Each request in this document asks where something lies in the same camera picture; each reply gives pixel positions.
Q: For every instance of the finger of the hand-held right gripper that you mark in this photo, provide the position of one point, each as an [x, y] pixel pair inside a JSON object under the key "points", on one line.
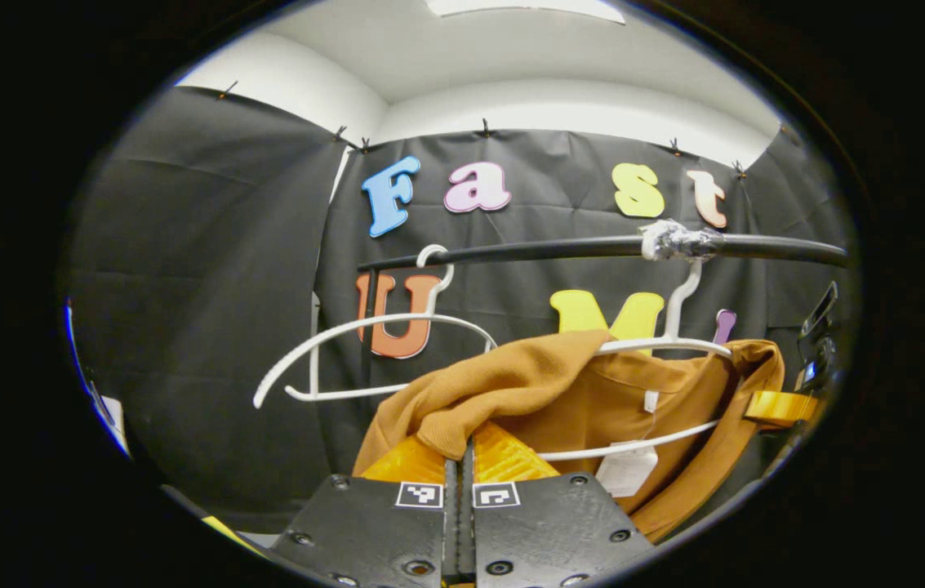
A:
{"points": [[780, 407]]}

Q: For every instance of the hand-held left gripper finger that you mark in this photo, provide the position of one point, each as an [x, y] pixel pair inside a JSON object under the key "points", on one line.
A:
{"points": [[468, 523], [451, 523]]}

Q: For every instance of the black backdrop cloth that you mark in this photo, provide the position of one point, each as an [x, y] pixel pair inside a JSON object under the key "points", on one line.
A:
{"points": [[201, 327]]}

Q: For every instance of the grey tape wrap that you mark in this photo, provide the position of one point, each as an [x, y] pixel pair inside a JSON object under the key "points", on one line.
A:
{"points": [[674, 241]]}

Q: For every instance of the white clothes hanger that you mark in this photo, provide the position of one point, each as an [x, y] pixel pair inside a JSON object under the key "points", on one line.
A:
{"points": [[669, 322], [397, 316]]}

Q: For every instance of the large ceiling light panel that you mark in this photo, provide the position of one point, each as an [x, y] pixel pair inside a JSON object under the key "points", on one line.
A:
{"points": [[527, 8]]}

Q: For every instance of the brown jacket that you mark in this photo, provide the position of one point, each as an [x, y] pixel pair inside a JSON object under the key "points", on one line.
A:
{"points": [[593, 400]]}

